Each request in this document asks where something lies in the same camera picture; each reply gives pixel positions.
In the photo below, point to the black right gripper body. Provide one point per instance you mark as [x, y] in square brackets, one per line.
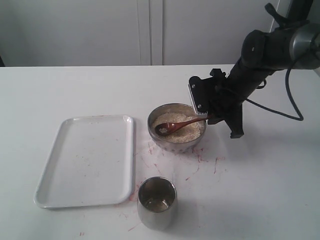
[220, 98]

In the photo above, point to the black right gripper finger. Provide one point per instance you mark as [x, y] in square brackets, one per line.
[234, 120]
[198, 96]

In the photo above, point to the brown wooden spoon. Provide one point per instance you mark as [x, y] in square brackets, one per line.
[169, 128]

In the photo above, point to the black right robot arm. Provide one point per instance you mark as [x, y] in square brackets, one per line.
[293, 45]

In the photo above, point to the steel bowl of rice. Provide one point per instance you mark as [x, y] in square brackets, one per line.
[183, 139]

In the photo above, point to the stainless steel cup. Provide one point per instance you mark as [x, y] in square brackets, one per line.
[157, 202]

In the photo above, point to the white rectangular plastic tray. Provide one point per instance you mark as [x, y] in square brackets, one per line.
[91, 163]

